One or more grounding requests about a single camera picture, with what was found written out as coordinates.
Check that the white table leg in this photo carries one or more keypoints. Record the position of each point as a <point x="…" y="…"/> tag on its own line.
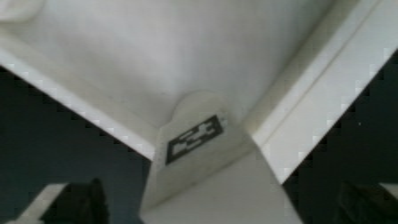
<point x="211" y="185"/>

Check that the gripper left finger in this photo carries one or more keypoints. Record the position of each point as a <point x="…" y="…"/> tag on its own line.
<point x="69" y="203"/>

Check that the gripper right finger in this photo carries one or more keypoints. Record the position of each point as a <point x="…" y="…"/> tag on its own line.
<point x="366" y="205"/>

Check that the white square table top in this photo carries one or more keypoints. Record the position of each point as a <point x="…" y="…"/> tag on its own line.
<point x="119" y="54"/>

